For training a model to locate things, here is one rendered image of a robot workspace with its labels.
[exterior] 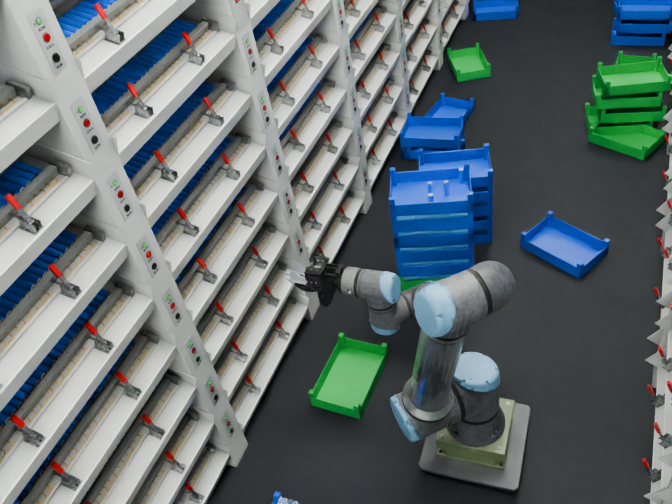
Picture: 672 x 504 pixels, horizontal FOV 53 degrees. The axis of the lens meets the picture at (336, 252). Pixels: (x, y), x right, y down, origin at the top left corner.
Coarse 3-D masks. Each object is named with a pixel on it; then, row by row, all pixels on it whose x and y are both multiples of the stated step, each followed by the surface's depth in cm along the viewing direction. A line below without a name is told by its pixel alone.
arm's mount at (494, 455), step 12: (504, 408) 221; (444, 432) 217; (504, 432) 214; (444, 444) 215; (456, 444) 213; (492, 444) 211; (504, 444) 211; (444, 456) 220; (456, 456) 218; (468, 456) 216; (480, 456) 213; (492, 456) 211; (504, 456) 208
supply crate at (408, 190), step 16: (400, 176) 259; (416, 176) 259; (432, 176) 258; (448, 176) 257; (464, 176) 255; (400, 192) 257; (416, 192) 256; (464, 192) 251; (400, 208) 245; (416, 208) 244; (432, 208) 244; (448, 208) 243; (464, 208) 243
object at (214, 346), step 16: (272, 224) 247; (272, 240) 245; (272, 256) 240; (256, 272) 235; (240, 288) 229; (256, 288) 230; (224, 304) 224; (240, 304) 225; (240, 320) 225; (224, 336) 216; (208, 352) 206
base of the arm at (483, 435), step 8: (496, 416) 209; (504, 416) 216; (456, 424) 212; (464, 424) 209; (472, 424) 208; (480, 424) 207; (488, 424) 208; (496, 424) 210; (504, 424) 214; (456, 432) 215; (464, 432) 210; (472, 432) 209; (480, 432) 209; (488, 432) 209; (496, 432) 212; (464, 440) 211; (472, 440) 210; (480, 440) 210; (488, 440) 210; (496, 440) 212
